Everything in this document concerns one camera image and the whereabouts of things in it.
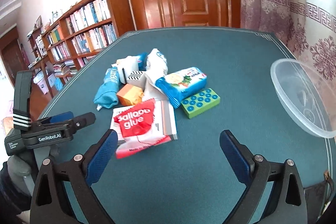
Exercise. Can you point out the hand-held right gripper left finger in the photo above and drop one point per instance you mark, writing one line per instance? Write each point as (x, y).
(105, 150)

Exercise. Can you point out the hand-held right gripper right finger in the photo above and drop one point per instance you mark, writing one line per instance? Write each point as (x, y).
(233, 153)

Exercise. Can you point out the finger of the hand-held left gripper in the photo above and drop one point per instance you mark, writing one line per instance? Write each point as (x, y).
(84, 120)
(59, 117)

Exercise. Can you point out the blue cloth packet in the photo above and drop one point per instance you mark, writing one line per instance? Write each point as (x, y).
(107, 90)

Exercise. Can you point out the red glue packet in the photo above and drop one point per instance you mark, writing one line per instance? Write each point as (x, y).
(136, 121)

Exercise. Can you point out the orange box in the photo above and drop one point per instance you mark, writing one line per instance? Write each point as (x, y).
(130, 95)

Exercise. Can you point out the green block with blue dots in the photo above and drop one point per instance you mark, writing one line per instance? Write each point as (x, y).
(202, 108)

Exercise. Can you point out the white medicine box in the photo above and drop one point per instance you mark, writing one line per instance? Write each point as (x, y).
(168, 119)

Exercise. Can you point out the white sponge with black line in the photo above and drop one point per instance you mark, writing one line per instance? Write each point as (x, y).
(130, 66)

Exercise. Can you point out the clear plastic bowl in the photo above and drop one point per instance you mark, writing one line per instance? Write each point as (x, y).
(296, 98)

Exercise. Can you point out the small blue snack packet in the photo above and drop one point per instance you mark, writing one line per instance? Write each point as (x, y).
(141, 58)

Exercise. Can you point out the blue cracker packet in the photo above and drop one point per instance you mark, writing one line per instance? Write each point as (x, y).
(181, 82)

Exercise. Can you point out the white packet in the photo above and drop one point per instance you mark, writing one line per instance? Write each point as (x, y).
(157, 64)

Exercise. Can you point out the person's left hand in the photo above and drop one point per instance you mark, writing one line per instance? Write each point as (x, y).
(18, 166)

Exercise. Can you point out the white storage bin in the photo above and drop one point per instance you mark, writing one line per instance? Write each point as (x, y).
(44, 82)

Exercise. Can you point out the black white zigzag box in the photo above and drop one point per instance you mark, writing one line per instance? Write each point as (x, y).
(136, 75)

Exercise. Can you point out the rows of books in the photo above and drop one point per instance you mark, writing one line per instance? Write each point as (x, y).
(89, 14)

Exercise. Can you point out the wooden bookshelf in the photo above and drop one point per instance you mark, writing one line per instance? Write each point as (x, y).
(118, 1)

